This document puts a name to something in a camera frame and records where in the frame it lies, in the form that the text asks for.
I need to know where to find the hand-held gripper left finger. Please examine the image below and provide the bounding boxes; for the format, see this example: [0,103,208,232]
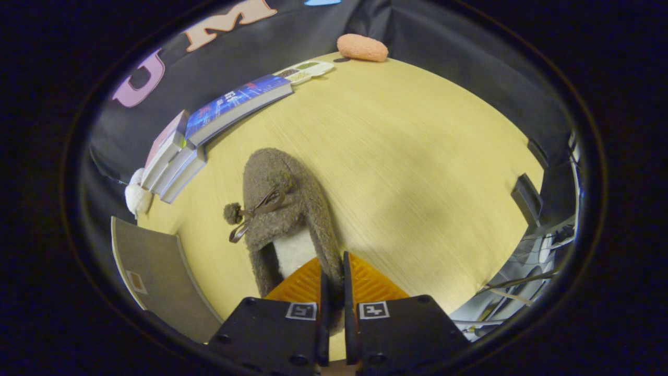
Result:
[208,257,330,374]

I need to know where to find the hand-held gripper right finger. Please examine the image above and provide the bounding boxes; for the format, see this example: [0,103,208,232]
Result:
[343,252,470,374]

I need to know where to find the brown fuzzy shoe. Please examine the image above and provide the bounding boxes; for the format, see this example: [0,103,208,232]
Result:
[223,148,345,332]

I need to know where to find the grey metal equipment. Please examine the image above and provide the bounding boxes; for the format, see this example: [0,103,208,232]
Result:
[451,209,577,343]

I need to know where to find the white paged book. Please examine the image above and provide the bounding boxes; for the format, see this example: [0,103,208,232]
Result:
[151,146,199,196]
[159,149,208,204]

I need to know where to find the black block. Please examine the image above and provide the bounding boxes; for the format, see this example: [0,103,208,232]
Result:
[510,173,543,228]
[527,138,550,169]

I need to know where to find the white plush toy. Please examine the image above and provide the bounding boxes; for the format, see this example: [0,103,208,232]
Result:
[124,168,153,219]

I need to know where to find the pink cover book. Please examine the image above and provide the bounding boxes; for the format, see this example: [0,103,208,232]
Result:
[142,110,189,191]

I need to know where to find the blue cover book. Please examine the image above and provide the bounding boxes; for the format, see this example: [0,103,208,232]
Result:
[185,74,294,148]

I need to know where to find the white compartment tray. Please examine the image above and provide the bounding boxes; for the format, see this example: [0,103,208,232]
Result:
[274,61,335,86]

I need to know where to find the orange plush roll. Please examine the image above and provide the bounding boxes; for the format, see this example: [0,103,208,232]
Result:
[337,33,389,63]

